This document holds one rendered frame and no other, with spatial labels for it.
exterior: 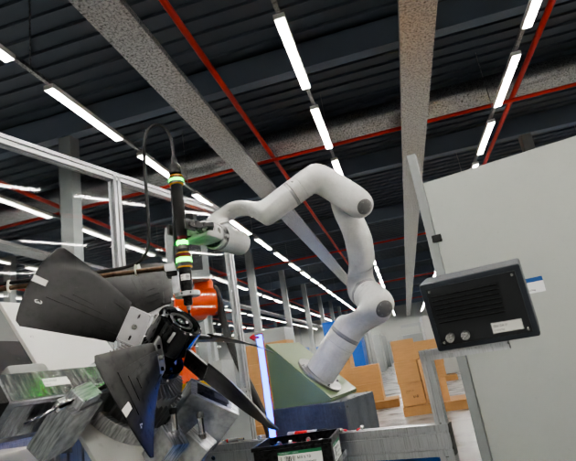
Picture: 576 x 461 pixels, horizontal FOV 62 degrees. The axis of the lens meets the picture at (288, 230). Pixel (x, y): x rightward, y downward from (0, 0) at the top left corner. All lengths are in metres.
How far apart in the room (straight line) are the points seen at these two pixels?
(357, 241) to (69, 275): 0.95
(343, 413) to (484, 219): 1.57
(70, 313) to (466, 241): 2.22
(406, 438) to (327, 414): 0.38
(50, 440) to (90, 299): 0.31
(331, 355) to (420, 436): 0.53
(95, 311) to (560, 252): 2.31
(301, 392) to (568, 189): 1.81
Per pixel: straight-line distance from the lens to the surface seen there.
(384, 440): 1.50
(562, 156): 2.98
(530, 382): 2.86
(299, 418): 1.83
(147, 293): 1.44
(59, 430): 1.13
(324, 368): 1.87
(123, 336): 1.26
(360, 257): 1.75
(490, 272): 1.36
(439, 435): 1.46
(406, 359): 8.76
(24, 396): 1.11
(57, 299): 1.23
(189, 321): 1.29
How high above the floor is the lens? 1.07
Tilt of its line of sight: 16 degrees up
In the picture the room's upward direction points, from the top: 9 degrees counter-clockwise
